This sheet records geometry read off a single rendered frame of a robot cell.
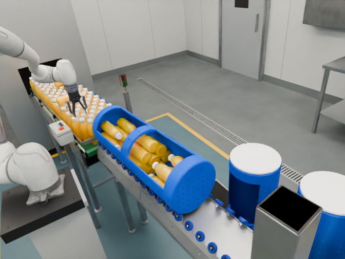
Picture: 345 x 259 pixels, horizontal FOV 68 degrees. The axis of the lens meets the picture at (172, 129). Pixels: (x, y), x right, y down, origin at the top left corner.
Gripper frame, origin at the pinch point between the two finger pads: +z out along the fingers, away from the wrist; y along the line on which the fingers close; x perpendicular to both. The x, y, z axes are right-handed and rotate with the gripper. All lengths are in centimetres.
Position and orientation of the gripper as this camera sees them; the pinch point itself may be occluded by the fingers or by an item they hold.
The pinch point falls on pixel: (80, 115)
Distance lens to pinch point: 201.4
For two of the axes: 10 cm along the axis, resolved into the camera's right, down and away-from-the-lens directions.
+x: -6.2, -3.6, 7.0
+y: 7.8, -3.9, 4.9
